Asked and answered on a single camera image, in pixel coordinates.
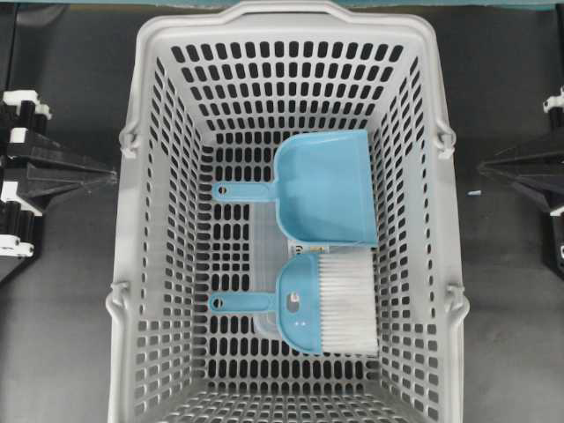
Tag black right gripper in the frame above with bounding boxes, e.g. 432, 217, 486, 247
478, 87, 563, 270

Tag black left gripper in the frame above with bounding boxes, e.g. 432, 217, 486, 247
1, 89, 118, 257

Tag grey plastic shopping basket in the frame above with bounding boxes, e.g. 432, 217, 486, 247
106, 1, 470, 422

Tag blue hand brush white bristles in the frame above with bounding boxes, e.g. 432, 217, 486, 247
209, 248, 378, 356

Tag blue plastic dustpan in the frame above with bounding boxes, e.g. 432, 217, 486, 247
211, 130, 377, 248

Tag clear plastic container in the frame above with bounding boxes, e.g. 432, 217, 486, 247
252, 206, 305, 344

